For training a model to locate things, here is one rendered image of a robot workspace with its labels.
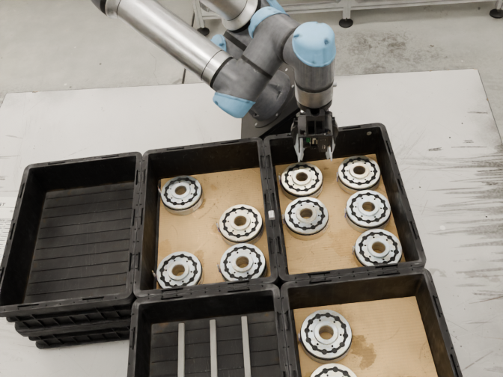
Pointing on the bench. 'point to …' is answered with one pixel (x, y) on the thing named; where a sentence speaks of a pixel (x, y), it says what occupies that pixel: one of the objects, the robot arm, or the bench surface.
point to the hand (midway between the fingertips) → (314, 152)
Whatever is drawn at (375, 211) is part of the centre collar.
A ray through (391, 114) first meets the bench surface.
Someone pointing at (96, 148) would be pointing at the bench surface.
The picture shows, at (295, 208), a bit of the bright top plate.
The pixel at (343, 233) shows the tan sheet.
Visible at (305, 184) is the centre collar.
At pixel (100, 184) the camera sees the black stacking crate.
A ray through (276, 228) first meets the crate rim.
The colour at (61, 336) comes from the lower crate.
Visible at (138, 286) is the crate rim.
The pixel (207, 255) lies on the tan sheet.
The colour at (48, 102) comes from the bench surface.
